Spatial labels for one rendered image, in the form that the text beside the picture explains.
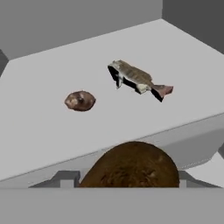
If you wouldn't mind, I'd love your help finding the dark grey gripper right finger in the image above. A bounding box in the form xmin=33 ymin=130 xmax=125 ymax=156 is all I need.
xmin=178 ymin=170 xmax=221 ymax=189

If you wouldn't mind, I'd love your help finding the small brown mushroom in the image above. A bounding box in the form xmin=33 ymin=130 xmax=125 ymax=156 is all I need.
xmin=64 ymin=90 xmax=97 ymax=112

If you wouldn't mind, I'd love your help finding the grey brown fish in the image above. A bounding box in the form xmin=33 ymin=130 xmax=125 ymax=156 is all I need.
xmin=107 ymin=59 xmax=174 ymax=103

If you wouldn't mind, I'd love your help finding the white tupperware container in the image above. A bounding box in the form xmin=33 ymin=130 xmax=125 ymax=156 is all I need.
xmin=0 ymin=17 xmax=224 ymax=189

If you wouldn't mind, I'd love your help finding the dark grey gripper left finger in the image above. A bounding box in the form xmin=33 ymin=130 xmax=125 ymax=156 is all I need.
xmin=29 ymin=170 xmax=81 ymax=189

